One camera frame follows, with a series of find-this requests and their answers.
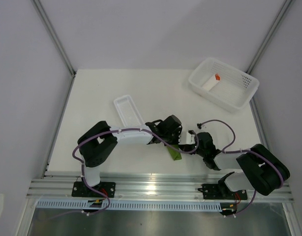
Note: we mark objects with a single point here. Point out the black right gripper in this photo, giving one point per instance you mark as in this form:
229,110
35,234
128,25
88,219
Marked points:
185,147

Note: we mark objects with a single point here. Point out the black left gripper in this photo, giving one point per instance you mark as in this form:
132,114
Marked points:
178,132

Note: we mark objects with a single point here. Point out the green paper napkin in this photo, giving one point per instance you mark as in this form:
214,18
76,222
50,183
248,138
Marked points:
174,153

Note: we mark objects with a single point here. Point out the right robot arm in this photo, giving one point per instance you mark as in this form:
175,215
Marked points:
256,168

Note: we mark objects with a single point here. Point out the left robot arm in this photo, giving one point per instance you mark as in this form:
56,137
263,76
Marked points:
97,144

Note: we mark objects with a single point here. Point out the white roll with orange cap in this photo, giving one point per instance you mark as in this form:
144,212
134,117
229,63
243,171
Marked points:
211,82

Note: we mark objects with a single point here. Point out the white slotted cutlery tray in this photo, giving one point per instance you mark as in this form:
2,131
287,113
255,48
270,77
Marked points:
128,111

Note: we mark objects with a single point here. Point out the large white perforated basket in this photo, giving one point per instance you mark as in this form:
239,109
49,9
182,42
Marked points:
235,89

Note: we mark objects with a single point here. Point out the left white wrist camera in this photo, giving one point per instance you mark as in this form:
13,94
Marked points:
187,138

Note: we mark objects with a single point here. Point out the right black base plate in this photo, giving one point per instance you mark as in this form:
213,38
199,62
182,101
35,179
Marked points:
220,192

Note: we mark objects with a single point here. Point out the aluminium mounting rail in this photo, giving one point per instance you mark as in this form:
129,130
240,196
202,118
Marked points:
132,187

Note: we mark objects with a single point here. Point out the white slotted cable duct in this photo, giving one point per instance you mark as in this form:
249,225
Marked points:
130,205

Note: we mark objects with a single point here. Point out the right aluminium frame post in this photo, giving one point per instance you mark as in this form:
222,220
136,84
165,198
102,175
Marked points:
271,32

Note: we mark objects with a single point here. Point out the aluminium frame post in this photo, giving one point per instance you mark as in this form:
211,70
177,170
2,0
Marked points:
271,32
41,12

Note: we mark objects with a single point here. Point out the left aluminium frame post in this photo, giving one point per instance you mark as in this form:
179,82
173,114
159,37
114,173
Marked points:
41,12

